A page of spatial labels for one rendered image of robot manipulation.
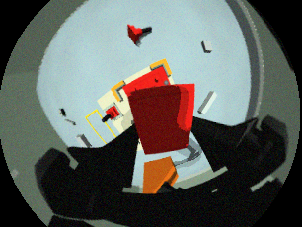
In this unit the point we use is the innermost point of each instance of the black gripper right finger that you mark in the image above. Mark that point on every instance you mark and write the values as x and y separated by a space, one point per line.
219 141

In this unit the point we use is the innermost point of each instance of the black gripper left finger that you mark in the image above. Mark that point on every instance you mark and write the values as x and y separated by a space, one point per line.
117 158

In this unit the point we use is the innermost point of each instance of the white rectangular bar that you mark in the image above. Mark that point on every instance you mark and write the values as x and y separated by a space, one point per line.
208 102

